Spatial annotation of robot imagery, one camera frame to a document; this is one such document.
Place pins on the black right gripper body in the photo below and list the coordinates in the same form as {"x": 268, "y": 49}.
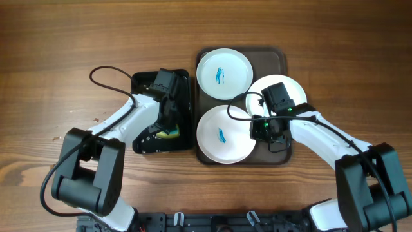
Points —
{"x": 264, "y": 130}

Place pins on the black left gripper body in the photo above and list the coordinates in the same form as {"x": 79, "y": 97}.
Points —
{"x": 165, "y": 122}

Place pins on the teal and yellow sponge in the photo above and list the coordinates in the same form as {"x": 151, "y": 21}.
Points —
{"x": 169, "y": 134}

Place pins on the white plate blue stain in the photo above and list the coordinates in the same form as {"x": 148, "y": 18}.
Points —
{"x": 293, "y": 88}

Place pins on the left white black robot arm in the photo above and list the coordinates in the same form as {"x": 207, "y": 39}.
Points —
{"x": 89, "y": 173}

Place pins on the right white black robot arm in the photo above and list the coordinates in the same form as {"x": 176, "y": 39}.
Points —
{"x": 372, "y": 191}

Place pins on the black plastic water tray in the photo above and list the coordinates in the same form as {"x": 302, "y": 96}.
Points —
{"x": 146, "y": 142}

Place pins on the far plate with blue stain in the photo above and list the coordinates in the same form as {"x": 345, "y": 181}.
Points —
{"x": 224, "y": 73}

